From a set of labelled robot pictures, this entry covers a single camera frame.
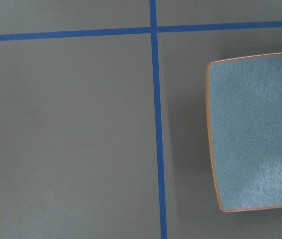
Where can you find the square blue plate orange rim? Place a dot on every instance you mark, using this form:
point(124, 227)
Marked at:
point(244, 124)

